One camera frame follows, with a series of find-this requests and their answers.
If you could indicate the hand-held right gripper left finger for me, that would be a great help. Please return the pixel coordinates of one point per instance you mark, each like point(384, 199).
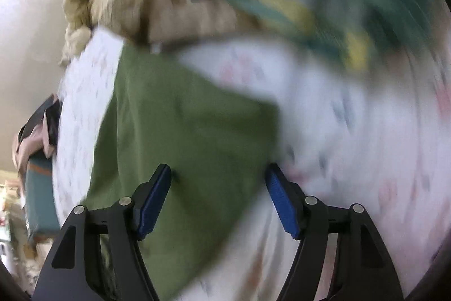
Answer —
point(155, 199)

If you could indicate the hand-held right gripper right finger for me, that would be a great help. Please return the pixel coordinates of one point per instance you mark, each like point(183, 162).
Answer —
point(282, 205)

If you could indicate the green pants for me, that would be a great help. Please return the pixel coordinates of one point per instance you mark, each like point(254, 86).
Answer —
point(183, 131)

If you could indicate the bed with floral sheet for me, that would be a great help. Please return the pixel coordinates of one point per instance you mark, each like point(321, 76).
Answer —
point(352, 146)

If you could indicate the teal bed headboard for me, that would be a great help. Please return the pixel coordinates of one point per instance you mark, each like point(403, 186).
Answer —
point(38, 195)

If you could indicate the dark grey jacket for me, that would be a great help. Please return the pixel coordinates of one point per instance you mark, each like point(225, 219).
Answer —
point(53, 117)

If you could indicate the pink and dark clothes pile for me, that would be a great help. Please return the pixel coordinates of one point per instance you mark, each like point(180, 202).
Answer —
point(33, 149)

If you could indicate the green patterned blanket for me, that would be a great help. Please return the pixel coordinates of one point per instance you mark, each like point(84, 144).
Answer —
point(317, 15)

